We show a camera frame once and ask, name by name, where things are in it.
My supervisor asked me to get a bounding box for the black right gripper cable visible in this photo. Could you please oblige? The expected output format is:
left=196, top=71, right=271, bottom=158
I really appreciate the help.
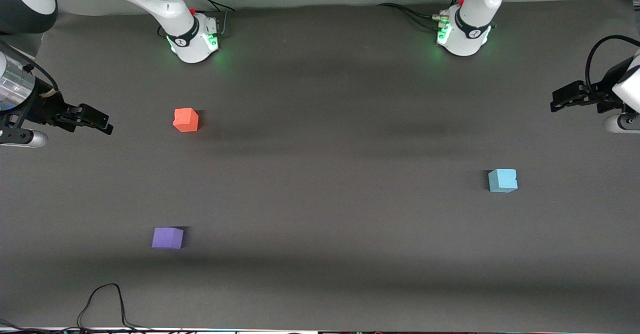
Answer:
left=0, top=41, right=60, bottom=97

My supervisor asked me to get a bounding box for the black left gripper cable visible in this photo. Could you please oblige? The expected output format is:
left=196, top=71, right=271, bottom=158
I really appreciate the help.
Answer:
left=584, top=34, right=640, bottom=92

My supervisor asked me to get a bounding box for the thin black looped cable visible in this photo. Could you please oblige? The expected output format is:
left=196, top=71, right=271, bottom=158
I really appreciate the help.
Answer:
left=76, top=283, right=153, bottom=332

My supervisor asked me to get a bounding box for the black left arm base cable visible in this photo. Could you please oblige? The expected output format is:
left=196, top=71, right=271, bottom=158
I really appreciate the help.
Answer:
left=376, top=0, right=468, bottom=31

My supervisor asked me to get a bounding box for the orange foam block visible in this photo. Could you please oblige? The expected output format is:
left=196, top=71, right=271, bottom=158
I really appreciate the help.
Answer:
left=173, top=108, right=200, bottom=133

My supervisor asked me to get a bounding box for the light blue foam block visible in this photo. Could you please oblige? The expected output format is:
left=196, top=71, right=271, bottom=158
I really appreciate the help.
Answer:
left=488, top=168, right=519, bottom=193

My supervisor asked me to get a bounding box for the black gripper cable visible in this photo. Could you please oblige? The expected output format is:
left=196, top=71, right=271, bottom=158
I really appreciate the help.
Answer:
left=0, top=41, right=60, bottom=97
left=584, top=34, right=640, bottom=92

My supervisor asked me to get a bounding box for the purple foam block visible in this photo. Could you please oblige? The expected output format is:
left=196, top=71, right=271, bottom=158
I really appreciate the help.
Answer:
left=151, top=227, right=185, bottom=250

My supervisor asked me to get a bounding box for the dark grey table mat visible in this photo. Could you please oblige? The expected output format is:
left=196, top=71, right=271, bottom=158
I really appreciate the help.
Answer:
left=0, top=0, right=640, bottom=333

